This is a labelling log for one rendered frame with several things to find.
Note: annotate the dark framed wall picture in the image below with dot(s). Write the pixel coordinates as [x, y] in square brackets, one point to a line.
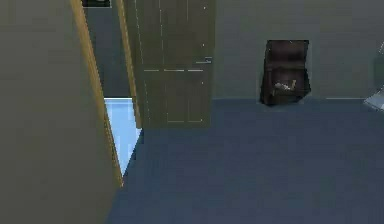
[96, 2]

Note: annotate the pale small things on shelf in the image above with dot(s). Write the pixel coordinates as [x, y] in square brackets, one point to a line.
[285, 86]

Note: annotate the pale grey furniture piece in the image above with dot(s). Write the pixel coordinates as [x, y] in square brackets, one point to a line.
[376, 98]

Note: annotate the olive panelled room door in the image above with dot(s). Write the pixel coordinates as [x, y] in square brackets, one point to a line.
[173, 63]

